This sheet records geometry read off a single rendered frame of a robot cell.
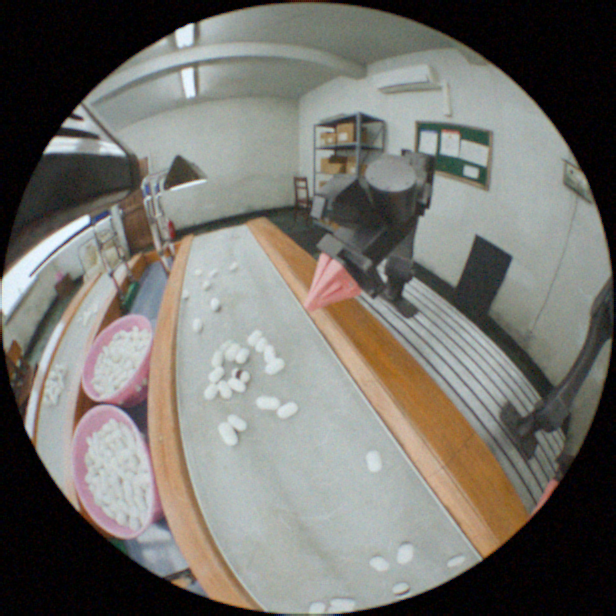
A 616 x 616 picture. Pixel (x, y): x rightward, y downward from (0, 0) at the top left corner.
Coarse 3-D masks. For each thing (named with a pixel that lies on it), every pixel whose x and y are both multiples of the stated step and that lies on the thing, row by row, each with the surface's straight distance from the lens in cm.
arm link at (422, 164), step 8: (408, 152) 54; (416, 160) 46; (424, 160) 50; (432, 160) 55; (416, 168) 39; (424, 168) 49; (432, 168) 56; (416, 176) 34; (424, 176) 35; (432, 176) 56; (424, 184) 35; (432, 184) 57
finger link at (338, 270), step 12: (324, 240) 29; (324, 252) 28; (336, 252) 26; (336, 264) 25; (324, 276) 26; (336, 276) 25; (348, 276) 26; (324, 288) 26; (348, 288) 28; (312, 300) 27; (324, 300) 28; (336, 300) 29
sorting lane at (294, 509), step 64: (192, 256) 89; (256, 256) 73; (192, 320) 51; (256, 320) 44; (192, 384) 39; (256, 384) 34; (320, 384) 34; (192, 448) 34; (256, 448) 31; (320, 448) 30; (384, 448) 32; (256, 512) 31; (320, 512) 30; (384, 512) 32; (256, 576) 35; (320, 576) 34; (384, 576) 37; (448, 576) 44
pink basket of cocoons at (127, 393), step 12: (120, 324) 65; (132, 324) 63; (144, 324) 58; (108, 336) 67; (120, 336) 67; (96, 360) 66; (144, 360) 45; (84, 372) 62; (144, 372) 47; (84, 384) 59; (132, 384) 46; (96, 396) 56; (108, 396) 47; (120, 396) 48; (132, 396) 50; (144, 396) 52
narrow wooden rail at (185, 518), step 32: (160, 320) 53; (160, 352) 44; (160, 384) 39; (160, 416) 36; (160, 448) 35; (160, 480) 34; (192, 512) 32; (192, 544) 34; (224, 576) 34; (256, 608) 38
